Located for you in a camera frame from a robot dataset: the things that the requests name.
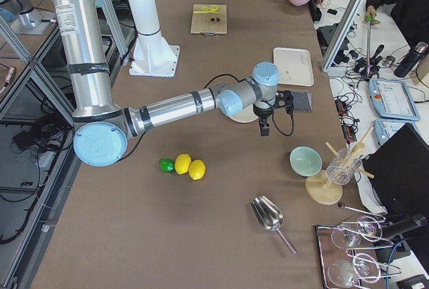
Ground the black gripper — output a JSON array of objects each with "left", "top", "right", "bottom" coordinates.
[{"left": 253, "top": 103, "right": 274, "bottom": 136}]

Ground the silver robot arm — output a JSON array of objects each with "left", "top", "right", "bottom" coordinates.
[{"left": 51, "top": 0, "right": 279, "bottom": 166}]

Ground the cream rabbit tray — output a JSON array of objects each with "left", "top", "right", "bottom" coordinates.
[{"left": 273, "top": 47, "right": 314, "bottom": 86}]

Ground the cream round plate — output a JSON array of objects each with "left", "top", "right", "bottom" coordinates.
[{"left": 229, "top": 105, "right": 258, "bottom": 123}]

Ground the grey folded cloth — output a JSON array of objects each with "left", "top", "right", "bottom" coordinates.
[{"left": 291, "top": 91, "right": 312, "bottom": 112}]

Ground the mint green bowl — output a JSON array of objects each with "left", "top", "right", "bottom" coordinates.
[{"left": 290, "top": 146, "right": 322, "bottom": 177}]

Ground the yellow lemon right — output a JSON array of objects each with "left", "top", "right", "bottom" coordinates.
[{"left": 188, "top": 160, "right": 206, "bottom": 180}]

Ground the yellow lemon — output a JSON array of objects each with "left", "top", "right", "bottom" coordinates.
[
  {"left": 188, "top": 160, "right": 206, "bottom": 180},
  {"left": 174, "top": 154, "right": 192, "bottom": 174}
]

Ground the round wooden rack base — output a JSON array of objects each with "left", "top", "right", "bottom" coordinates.
[{"left": 305, "top": 170, "right": 343, "bottom": 205}]

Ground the clear textured glass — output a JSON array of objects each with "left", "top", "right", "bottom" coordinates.
[{"left": 326, "top": 149, "right": 361, "bottom": 185}]

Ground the steel scoop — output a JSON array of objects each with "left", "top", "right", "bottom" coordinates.
[{"left": 250, "top": 195, "right": 297, "bottom": 255}]

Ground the yellow lemon left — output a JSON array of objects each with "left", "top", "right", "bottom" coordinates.
[{"left": 174, "top": 154, "right": 192, "bottom": 174}]

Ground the green lime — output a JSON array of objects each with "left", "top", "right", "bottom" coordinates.
[{"left": 158, "top": 158, "right": 175, "bottom": 172}]

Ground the blue teach pendant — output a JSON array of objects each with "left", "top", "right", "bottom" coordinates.
[
  {"left": 368, "top": 78, "right": 420, "bottom": 121},
  {"left": 373, "top": 119, "right": 406, "bottom": 146}
]

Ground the wooden cutting board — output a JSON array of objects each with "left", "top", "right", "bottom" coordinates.
[{"left": 190, "top": 4, "right": 228, "bottom": 35}]

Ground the black monitor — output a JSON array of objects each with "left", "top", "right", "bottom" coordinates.
[{"left": 363, "top": 123, "right": 428, "bottom": 217}]

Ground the wine glass upper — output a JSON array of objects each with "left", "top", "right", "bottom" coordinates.
[{"left": 331, "top": 215, "right": 382, "bottom": 249}]

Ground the wine glass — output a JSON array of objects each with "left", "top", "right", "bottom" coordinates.
[
  {"left": 327, "top": 253, "right": 381, "bottom": 288},
  {"left": 331, "top": 215, "right": 382, "bottom": 249}
]

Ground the wine glass lower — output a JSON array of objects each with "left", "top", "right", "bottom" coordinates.
[{"left": 327, "top": 253, "right": 381, "bottom": 288}]

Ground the person in black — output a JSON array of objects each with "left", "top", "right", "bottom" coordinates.
[{"left": 365, "top": 0, "right": 428, "bottom": 46}]

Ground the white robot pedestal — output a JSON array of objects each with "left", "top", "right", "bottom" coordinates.
[{"left": 128, "top": 0, "right": 180, "bottom": 78}]

